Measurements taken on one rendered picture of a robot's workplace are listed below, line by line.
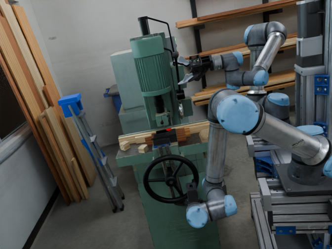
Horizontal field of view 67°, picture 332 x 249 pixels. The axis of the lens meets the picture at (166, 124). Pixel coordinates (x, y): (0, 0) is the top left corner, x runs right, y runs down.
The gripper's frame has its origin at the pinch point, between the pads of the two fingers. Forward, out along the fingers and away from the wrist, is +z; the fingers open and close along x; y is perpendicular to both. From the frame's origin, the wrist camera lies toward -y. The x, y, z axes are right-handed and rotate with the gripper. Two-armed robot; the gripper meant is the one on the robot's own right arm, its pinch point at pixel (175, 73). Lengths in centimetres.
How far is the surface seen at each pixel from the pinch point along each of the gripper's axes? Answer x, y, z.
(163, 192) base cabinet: 53, -45, 20
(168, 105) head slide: 2.2, -28.9, 7.4
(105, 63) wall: -162, -167, 89
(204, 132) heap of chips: 26.1, -26.1, -10.7
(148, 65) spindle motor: -5.4, 3.6, 13.0
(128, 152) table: 29, -28, 36
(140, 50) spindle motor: -12.1, 9.3, 15.8
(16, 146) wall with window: -17, -85, 150
